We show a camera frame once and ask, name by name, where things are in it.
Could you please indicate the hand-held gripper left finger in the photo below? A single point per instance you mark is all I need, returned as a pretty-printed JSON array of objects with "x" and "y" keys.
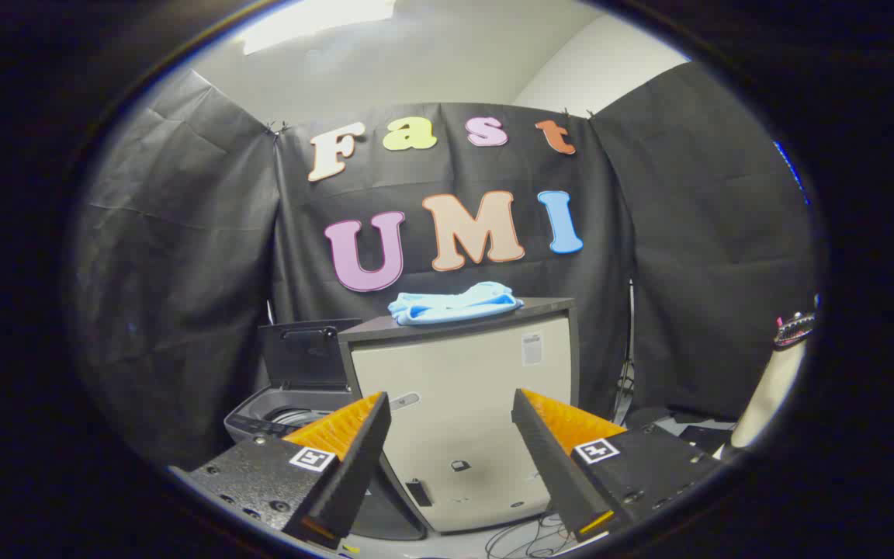
[{"x": 354, "y": 466}]

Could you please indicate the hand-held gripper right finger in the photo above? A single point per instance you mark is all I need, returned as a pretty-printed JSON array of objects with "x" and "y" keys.
[{"x": 548, "y": 458}]

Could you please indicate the grey washing machine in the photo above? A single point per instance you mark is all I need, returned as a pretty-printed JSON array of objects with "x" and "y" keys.
[{"x": 261, "y": 419}]

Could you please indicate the light blue shirt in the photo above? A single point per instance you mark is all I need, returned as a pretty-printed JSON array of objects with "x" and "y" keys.
[{"x": 451, "y": 304}]

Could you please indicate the beige cabinet with grey top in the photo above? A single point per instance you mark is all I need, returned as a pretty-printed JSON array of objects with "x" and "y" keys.
[{"x": 455, "y": 380}]

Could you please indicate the black backdrop cloth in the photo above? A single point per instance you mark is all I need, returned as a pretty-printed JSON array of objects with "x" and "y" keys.
[{"x": 183, "y": 272}]

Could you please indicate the pink and black beaded item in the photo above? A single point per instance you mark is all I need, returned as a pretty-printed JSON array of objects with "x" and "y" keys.
[{"x": 795, "y": 328}]

